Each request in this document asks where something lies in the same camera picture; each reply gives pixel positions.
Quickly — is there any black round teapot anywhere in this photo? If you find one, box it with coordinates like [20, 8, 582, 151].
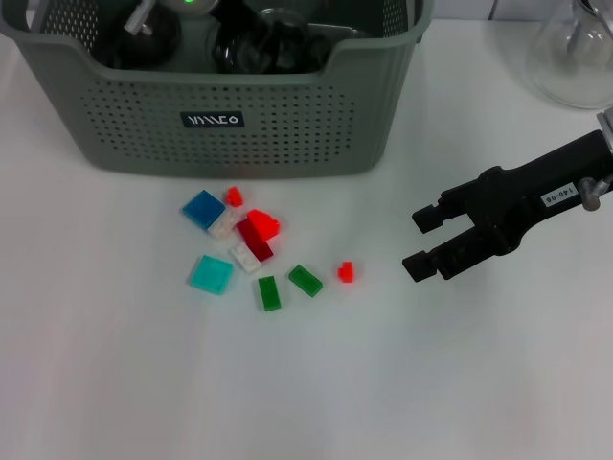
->
[95, 0, 183, 71]

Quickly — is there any blue toy brick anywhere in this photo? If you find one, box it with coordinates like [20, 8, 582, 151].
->
[181, 189, 227, 230]

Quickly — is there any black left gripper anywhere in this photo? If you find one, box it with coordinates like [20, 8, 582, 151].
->
[212, 0, 270, 31]

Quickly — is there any clear glass carafe black handle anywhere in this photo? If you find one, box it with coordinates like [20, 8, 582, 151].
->
[525, 0, 613, 110]

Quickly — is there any large bright red toy brick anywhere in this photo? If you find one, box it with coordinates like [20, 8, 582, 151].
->
[246, 208, 283, 243]

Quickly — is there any right gripper cable with plug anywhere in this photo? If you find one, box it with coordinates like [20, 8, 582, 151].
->
[579, 174, 613, 212]

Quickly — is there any cyan flat toy brick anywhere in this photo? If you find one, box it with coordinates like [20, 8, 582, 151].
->
[186, 254, 235, 296]

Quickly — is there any white toy brick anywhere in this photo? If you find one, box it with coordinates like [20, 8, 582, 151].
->
[228, 241, 263, 274]
[208, 210, 243, 241]

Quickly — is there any dark red toy brick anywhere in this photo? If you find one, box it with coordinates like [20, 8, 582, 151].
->
[236, 218, 275, 263]

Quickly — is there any grey perforated plastic storage bin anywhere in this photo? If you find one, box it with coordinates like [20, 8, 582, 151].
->
[0, 0, 436, 181]

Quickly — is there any green toy brick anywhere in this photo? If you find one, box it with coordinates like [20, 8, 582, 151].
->
[257, 275, 284, 312]
[287, 264, 325, 298]

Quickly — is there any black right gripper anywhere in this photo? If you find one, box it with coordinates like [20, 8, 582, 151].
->
[400, 128, 613, 285]

